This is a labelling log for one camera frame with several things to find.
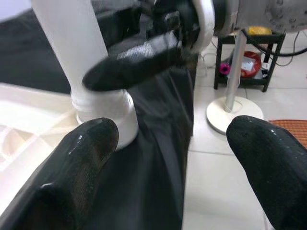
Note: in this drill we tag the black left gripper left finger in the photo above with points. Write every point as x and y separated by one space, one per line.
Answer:
72 155

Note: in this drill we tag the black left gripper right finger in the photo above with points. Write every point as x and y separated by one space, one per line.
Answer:
275 167

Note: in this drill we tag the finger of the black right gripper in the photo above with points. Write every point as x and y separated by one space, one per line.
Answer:
124 67

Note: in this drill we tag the white plastic table leg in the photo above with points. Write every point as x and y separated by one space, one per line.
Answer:
72 36

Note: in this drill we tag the white plastic table top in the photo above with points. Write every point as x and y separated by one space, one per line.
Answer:
24 107

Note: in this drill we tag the orange woven floor mat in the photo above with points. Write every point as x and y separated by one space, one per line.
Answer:
292 125

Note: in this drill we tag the magenta round cap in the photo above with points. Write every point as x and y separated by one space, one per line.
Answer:
224 68

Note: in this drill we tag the white round stand base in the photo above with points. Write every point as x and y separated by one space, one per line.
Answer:
220 112

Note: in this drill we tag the yellow bag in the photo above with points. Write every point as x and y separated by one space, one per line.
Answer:
260 30

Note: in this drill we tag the black cloth table cover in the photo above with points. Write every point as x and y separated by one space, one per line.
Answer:
156 167

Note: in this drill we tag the red floor device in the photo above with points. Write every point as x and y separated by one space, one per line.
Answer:
254 60

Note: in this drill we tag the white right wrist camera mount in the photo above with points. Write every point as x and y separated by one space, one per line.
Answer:
206 24

